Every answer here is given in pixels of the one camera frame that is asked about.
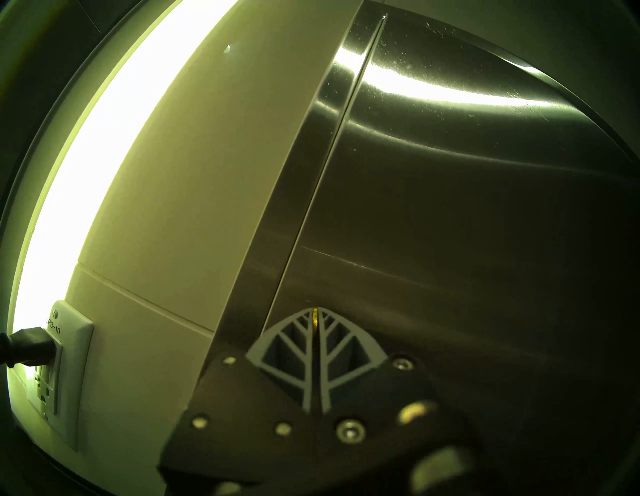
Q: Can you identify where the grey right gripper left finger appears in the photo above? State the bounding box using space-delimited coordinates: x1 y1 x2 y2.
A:
158 308 318 485

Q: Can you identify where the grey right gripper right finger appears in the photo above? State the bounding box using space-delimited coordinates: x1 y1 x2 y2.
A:
317 308 472 460

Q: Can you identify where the stainless towel dispenser door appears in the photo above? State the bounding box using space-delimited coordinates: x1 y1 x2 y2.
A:
260 14 640 496

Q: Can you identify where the white wall outlet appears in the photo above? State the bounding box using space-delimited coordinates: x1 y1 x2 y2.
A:
27 299 96 452

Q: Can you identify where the stainless steel wall panel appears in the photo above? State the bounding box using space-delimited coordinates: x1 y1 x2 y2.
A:
212 0 640 361

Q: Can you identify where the red cable with black plug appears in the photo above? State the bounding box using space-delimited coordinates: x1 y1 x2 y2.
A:
0 326 64 369

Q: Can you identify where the vertical wall light strip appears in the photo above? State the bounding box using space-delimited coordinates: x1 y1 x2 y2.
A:
10 0 238 336

